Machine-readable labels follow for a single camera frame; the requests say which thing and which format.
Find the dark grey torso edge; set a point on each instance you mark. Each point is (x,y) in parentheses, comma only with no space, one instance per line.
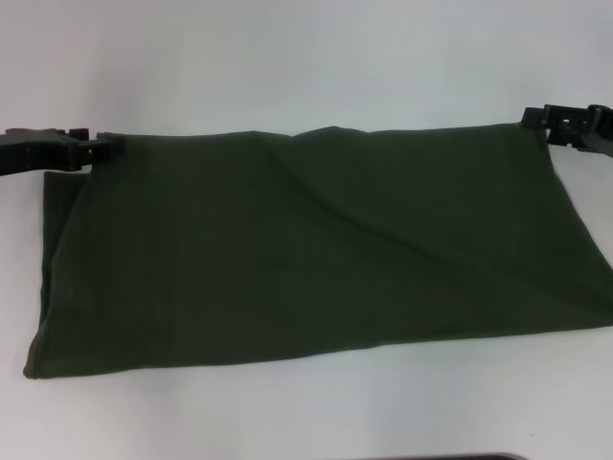
(479,457)

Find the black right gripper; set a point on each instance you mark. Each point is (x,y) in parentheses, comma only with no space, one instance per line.
(598,131)

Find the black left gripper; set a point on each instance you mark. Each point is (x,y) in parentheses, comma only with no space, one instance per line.
(33,151)

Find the dark green FREE T-shirt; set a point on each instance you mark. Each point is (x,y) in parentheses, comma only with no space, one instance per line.
(287,239)

